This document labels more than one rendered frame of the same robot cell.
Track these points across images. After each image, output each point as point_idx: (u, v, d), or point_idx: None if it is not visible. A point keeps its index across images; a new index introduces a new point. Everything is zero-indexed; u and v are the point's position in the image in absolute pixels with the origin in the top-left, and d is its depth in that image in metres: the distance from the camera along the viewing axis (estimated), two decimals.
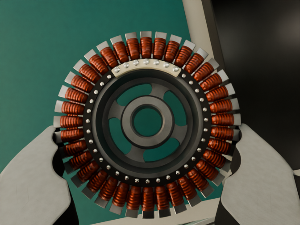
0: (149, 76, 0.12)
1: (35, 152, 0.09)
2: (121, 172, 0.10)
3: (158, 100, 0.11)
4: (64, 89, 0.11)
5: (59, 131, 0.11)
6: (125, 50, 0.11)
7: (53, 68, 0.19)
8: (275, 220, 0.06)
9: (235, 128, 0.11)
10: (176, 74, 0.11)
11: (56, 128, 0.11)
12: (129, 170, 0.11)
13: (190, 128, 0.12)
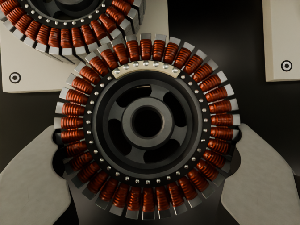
0: (149, 78, 0.13)
1: (35, 152, 0.09)
2: (122, 173, 0.10)
3: (158, 101, 0.12)
4: (65, 91, 0.11)
5: (59, 131, 0.11)
6: (125, 52, 0.11)
7: None
8: (275, 220, 0.06)
9: (235, 128, 0.11)
10: (176, 75, 0.11)
11: None
12: (129, 171, 0.11)
13: (190, 129, 0.12)
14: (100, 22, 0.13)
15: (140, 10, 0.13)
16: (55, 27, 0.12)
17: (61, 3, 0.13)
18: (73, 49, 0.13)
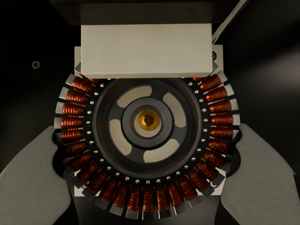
0: (149, 78, 0.13)
1: (35, 152, 0.09)
2: (122, 173, 0.10)
3: (158, 101, 0.12)
4: (65, 91, 0.11)
5: (59, 131, 0.11)
6: None
7: None
8: (275, 220, 0.06)
9: (235, 128, 0.11)
10: None
11: None
12: (129, 171, 0.11)
13: (190, 129, 0.12)
14: None
15: None
16: None
17: None
18: None
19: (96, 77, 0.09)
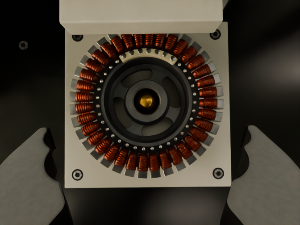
0: (151, 64, 0.15)
1: (26, 155, 0.09)
2: (122, 140, 0.13)
3: (156, 84, 0.14)
4: (79, 70, 0.13)
5: (50, 132, 0.11)
6: (131, 39, 0.13)
7: None
8: None
9: (244, 130, 0.11)
10: (172, 63, 0.13)
11: (47, 130, 0.11)
12: (129, 139, 0.13)
13: (182, 110, 0.15)
14: None
15: None
16: None
17: None
18: None
19: (79, 30, 0.07)
